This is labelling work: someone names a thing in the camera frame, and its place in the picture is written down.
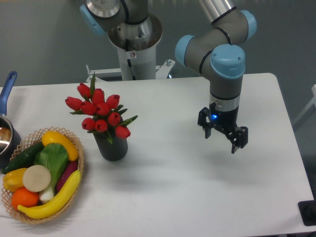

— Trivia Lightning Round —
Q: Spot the blue handled saucepan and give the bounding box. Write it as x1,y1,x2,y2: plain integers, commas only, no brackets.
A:
0,71,21,169

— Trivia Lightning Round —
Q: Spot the beige round disc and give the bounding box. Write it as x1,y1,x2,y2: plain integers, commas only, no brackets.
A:
22,165,51,193

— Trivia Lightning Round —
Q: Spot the green cucumber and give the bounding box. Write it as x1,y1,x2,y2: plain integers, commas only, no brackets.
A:
2,142,44,174

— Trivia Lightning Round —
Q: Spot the black clamp at table edge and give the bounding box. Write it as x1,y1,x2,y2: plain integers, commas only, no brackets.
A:
298,200,316,226

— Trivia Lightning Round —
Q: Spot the orange fruit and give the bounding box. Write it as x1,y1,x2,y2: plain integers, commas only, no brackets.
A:
11,188,39,210

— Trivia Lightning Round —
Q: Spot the red tulip bouquet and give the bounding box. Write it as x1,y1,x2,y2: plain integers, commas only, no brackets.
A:
65,75,138,143

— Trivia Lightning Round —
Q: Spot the white frame at right edge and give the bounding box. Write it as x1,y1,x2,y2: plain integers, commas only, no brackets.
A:
292,84,316,131

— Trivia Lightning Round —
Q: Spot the yellow bell pepper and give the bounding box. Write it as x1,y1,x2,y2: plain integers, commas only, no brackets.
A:
2,168,27,192

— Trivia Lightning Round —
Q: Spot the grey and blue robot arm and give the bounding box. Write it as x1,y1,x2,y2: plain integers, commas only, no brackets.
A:
79,0,257,152

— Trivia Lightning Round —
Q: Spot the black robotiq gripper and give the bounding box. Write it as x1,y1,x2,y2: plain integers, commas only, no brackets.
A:
197,102,248,154

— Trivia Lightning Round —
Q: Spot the dark grey ribbed vase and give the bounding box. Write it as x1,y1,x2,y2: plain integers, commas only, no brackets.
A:
93,129,128,161

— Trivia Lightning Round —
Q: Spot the yellow banana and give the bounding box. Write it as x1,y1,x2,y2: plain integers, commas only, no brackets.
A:
18,170,81,220

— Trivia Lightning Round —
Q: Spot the purple sweet potato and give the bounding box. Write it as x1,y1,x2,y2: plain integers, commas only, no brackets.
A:
56,161,78,193

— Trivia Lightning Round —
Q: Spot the woven wicker basket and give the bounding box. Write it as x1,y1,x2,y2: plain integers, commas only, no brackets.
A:
1,127,84,224

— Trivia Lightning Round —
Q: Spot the green bok choy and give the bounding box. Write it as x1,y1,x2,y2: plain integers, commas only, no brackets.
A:
34,143,68,203

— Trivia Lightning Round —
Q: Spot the yellow squash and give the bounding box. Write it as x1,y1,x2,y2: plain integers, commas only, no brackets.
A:
41,130,79,161

